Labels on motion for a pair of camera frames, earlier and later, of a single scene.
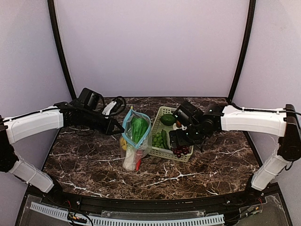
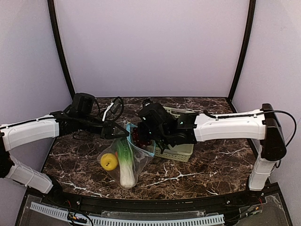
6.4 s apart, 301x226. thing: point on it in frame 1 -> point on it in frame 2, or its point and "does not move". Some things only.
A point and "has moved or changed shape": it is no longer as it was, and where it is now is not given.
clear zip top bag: (136, 140) has moved or changed shape
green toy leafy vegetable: (139, 126) -> (127, 172)
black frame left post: (52, 12) does not move
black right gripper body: (178, 141) -> (143, 129)
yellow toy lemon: (123, 143) -> (109, 162)
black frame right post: (251, 13) does not move
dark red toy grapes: (185, 150) -> (137, 140)
